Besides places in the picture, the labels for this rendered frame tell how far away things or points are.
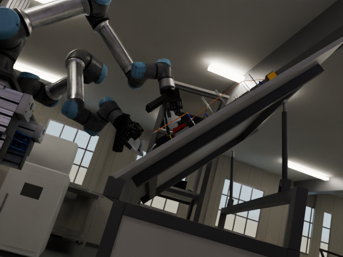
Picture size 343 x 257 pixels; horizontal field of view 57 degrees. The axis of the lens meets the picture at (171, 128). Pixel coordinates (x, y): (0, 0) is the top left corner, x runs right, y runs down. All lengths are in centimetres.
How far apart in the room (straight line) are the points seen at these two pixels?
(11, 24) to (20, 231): 313
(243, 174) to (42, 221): 592
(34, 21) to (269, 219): 834
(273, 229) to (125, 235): 832
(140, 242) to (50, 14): 98
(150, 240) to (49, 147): 350
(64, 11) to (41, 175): 296
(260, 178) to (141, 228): 816
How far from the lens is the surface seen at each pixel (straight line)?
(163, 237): 102
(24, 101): 142
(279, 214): 934
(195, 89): 249
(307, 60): 131
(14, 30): 141
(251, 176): 896
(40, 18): 147
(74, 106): 143
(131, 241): 102
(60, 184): 417
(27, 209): 420
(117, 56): 160
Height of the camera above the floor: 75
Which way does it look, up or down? 18 degrees up
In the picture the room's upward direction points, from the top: 16 degrees clockwise
